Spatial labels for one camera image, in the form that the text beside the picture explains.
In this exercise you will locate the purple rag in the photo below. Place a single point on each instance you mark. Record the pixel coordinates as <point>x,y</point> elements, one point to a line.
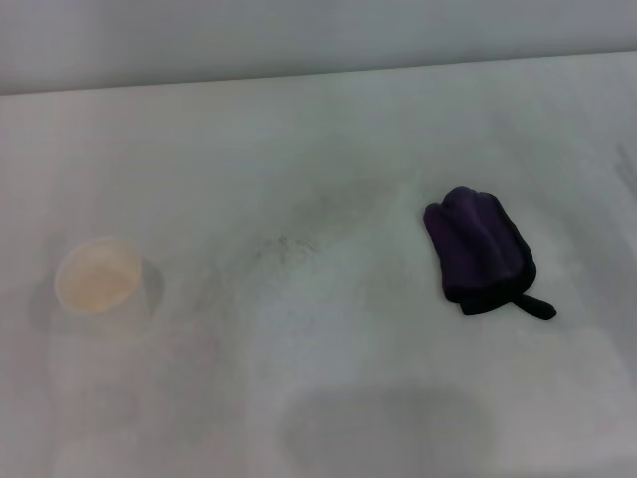
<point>480,249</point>

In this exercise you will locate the white disposable cup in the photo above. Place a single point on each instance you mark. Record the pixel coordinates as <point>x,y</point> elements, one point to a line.
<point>97,276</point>

